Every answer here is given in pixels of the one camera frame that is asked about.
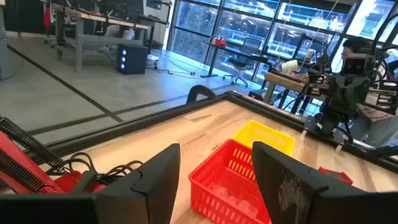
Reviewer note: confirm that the red box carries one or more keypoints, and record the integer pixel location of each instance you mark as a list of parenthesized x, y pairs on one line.
[(220, 42)]

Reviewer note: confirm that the paper cup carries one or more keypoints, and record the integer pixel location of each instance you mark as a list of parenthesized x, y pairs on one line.
[(310, 55)]

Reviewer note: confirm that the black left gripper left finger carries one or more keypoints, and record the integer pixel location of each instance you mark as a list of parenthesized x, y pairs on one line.
[(149, 193)]

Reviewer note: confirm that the black computer tower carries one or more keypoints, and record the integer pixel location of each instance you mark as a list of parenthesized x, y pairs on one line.
[(132, 59)]

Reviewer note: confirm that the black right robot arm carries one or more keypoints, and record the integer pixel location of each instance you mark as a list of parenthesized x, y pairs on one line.
[(334, 121)]

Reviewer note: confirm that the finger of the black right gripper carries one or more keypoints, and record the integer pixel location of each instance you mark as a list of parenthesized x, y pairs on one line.
[(317, 85), (385, 93)]

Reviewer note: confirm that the red plastic basket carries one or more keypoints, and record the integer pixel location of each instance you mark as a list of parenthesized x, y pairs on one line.
[(224, 193)]

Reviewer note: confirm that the red digital meter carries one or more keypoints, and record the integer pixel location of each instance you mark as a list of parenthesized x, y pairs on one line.
[(335, 175)]

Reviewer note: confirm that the red desk lamp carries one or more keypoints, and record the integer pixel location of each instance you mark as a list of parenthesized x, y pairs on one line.
[(18, 161)]

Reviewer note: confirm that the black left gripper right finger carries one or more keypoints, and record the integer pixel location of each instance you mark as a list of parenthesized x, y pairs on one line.
[(280, 174)]

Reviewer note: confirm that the black office chair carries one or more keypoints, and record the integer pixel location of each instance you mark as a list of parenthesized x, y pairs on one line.
[(245, 53)]

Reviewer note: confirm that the black desk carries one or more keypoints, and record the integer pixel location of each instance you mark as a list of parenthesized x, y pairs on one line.
[(212, 62)]

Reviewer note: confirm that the wooden desk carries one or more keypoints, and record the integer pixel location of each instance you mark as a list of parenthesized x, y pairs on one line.
[(283, 81)]

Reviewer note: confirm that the yellow plastic basket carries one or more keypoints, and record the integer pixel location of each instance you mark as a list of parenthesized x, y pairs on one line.
[(264, 133)]

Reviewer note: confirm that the wooden workbench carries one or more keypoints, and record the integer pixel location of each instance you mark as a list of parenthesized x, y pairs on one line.
[(93, 18)]

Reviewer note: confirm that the person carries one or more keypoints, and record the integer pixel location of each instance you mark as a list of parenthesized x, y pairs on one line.
[(354, 45)]

